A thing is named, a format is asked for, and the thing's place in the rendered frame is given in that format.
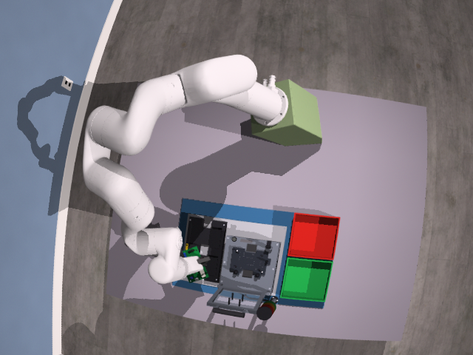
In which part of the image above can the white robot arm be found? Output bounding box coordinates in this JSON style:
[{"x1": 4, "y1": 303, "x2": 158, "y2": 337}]
[{"x1": 83, "y1": 55, "x2": 288, "y2": 284}]

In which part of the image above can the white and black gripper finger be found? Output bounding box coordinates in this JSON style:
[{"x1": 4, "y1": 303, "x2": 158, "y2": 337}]
[{"x1": 197, "y1": 257, "x2": 210, "y2": 266}]

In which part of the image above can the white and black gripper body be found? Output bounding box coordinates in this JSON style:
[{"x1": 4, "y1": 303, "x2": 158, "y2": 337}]
[{"x1": 183, "y1": 256, "x2": 203, "y2": 276}]

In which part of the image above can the red open-top bin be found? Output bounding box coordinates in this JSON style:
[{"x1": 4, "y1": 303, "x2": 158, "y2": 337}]
[{"x1": 288, "y1": 213, "x2": 340, "y2": 260}]

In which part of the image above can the green bin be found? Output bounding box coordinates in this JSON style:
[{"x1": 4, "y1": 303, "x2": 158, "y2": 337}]
[{"x1": 280, "y1": 257, "x2": 333, "y2": 302}]

